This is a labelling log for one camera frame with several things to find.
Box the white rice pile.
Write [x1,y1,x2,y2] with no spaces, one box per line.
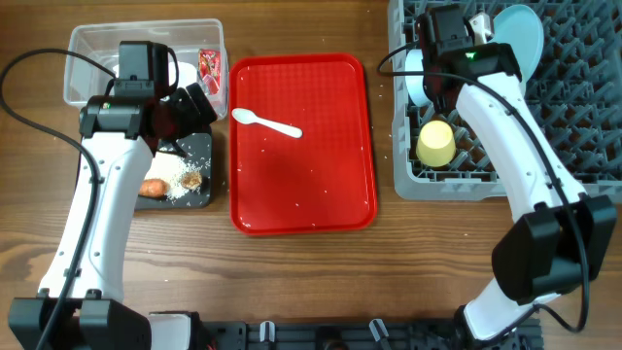
[143,152,204,201]

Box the light blue plate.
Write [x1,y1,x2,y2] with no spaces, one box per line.
[493,5,544,88]

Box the grey dishwasher rack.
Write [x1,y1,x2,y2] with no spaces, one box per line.
[392,0,621,202]

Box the black tray bin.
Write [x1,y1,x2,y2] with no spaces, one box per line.
[135,132,213,211]

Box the light blue bowl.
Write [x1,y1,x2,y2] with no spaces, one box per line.
[405,49,431,107]

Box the orange carrot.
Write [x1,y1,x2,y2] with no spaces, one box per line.
[138,179,169,198]

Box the yellow cup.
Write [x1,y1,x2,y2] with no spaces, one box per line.
[416,121,456,167]

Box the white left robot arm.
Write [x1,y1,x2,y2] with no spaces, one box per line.
[8,41,216,349]

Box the red snack wrapper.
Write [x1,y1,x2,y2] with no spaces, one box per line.
[198,49,222,95]

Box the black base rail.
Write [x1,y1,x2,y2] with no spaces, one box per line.
[193,318,543,350]

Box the white plastic spoon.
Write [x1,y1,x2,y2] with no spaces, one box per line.
[231,108,302,139]

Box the white napkin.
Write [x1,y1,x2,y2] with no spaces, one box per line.
[168,61,199,88]

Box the clear plastic bin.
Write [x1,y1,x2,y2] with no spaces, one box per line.
[69,18,228,120]

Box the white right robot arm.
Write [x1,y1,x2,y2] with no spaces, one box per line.
[411,43,617,348]

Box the brown food scrap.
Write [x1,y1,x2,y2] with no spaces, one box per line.
[180,171,203,191]

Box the red plastic tray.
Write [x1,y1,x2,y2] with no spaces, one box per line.
[228,53,378,236]

